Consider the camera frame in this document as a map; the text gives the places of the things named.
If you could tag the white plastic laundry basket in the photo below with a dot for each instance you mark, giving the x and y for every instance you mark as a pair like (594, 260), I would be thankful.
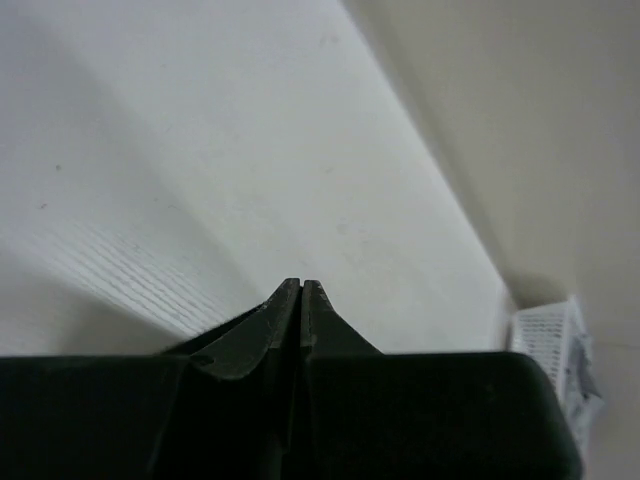
(543, 333)

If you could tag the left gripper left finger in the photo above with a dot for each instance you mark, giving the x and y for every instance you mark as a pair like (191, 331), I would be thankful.
(234, 407)

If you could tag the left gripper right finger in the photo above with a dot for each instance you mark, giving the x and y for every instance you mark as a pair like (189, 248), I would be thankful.
(322, 332)

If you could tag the black tank top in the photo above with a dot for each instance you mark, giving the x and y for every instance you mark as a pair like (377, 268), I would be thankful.
(197, 343)

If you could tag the crumpled grey tank top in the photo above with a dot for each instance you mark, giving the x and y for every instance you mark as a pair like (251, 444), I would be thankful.
(583, 400)

